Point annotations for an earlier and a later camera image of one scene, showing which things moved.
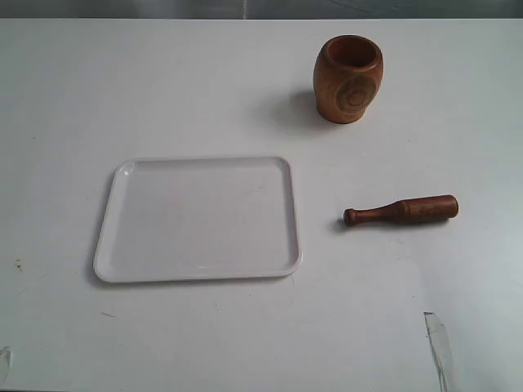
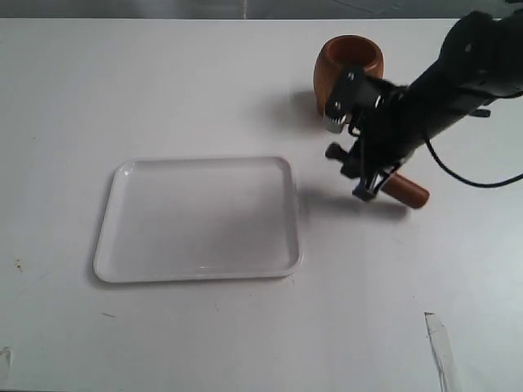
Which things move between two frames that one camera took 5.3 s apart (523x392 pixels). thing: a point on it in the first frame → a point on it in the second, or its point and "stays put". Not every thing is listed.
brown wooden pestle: (407, 211) → (406, 190)
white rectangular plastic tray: (187, 218) stays put
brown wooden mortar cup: (346, 75) stays put
